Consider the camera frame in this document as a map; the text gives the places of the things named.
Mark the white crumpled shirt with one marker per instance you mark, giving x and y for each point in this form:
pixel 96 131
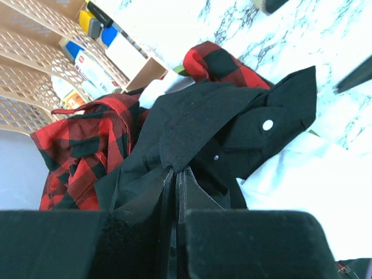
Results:
pixel 309 175

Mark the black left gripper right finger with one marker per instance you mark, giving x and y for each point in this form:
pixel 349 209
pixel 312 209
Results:
pixel 213 242

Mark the black button shirt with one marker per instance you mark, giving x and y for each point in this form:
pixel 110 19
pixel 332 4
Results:
pixel 221 131

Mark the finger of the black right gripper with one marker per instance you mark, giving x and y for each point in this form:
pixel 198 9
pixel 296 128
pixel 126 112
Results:
pixel 359 75

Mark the boxes in organizer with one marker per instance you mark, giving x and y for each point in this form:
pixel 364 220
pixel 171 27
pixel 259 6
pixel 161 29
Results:
pixel 89 66

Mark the red black plaid shirt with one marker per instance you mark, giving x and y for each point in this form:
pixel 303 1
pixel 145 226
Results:
pixel 95 138

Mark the peach file organizer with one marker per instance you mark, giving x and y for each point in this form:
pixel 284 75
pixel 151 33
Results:
pixel 28 47

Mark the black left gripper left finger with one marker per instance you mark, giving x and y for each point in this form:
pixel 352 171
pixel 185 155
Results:
pixel 86 244

